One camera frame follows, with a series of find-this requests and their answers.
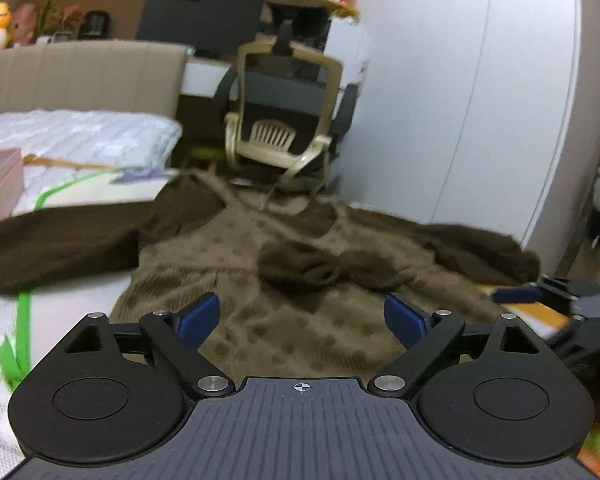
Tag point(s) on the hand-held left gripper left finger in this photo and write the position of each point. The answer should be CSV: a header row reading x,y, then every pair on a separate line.
x,y
200,316

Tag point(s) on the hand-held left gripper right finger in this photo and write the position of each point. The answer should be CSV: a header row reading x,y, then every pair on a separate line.
x,y
404,317

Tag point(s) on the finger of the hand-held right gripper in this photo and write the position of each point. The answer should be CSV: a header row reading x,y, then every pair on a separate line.
x,y
517,294

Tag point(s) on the brown dotted knit sweater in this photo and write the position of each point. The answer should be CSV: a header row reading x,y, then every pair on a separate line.
x,y
280,310

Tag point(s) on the printed bed sheet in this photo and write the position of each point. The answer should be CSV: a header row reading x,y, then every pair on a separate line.
x,y
55,320

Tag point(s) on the green stool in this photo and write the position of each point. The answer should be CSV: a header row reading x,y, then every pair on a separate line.
x,y
205,155

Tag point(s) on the white wardrobe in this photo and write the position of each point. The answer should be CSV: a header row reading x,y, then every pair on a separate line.
x,y
455,110

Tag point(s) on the white quilted mattress pad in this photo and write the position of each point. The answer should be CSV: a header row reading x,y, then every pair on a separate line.
x,y
90,140

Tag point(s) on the beige mesh office chair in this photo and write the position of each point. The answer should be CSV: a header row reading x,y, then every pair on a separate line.
x,y
285,110

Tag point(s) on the white desk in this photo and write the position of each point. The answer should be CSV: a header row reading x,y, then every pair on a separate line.
x,y
205,77

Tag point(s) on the beige bed headboard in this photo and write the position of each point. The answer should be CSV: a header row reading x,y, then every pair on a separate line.
x,y
80,77

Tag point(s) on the white desk cabinet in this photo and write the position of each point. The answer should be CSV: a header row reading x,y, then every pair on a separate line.
x,y
352,55

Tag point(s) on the black monitor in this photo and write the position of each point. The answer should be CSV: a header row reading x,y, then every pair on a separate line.
x,y
200,15

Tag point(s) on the potted plant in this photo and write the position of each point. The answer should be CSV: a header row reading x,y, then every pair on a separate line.
x,y
55,20

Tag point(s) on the pink plush toy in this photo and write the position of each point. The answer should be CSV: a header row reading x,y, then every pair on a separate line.
x,y
24,25

